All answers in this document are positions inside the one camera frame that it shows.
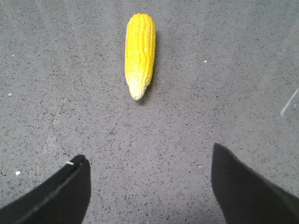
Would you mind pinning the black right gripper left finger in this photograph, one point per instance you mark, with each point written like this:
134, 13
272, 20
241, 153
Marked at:
61, 199

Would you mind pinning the yellow corn cob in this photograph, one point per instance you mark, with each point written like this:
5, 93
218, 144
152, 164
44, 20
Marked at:
140, 46

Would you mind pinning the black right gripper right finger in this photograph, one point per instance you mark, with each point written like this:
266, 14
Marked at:
245, 197

